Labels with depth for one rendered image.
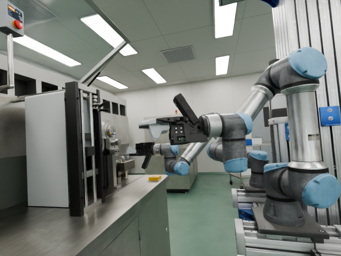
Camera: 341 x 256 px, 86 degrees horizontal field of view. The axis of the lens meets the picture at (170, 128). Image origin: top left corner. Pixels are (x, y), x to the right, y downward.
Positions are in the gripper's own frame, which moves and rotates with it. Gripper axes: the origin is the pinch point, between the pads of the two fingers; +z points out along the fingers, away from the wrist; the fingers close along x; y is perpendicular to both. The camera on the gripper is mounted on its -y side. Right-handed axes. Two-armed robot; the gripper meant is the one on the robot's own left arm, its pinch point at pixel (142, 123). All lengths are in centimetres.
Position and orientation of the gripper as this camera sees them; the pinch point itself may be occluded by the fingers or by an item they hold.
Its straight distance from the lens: 57.8
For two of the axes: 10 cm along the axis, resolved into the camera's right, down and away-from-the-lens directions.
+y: 0.9, 9.8, -1.8
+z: -9.9, 0.6, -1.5
